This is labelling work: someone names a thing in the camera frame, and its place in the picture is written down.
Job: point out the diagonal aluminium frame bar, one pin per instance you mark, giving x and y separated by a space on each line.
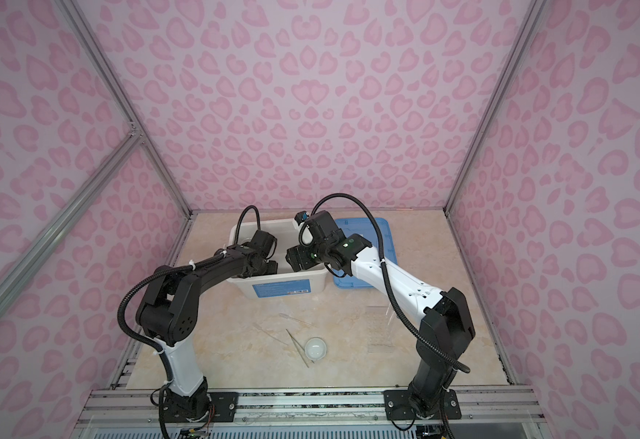
39 251

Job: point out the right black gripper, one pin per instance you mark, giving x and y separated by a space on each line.
302 250

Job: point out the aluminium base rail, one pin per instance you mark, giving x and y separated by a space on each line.
470 412

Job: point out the metal tweezers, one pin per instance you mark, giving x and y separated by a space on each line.
298 348

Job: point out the clear plastic pipette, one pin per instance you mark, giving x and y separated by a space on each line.
297 320

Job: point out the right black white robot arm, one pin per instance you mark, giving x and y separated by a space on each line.
440 320

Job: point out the clear test tube rack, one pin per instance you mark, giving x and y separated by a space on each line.
379 322

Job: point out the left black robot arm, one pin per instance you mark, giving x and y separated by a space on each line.
169 308

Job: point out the white plastic storage bin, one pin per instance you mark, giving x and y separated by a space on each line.
285 282

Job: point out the white ceramic evaporating dish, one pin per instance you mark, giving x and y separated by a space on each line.
315 349

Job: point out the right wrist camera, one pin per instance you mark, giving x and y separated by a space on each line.
304 236

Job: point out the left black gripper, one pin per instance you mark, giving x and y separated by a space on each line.
273 266

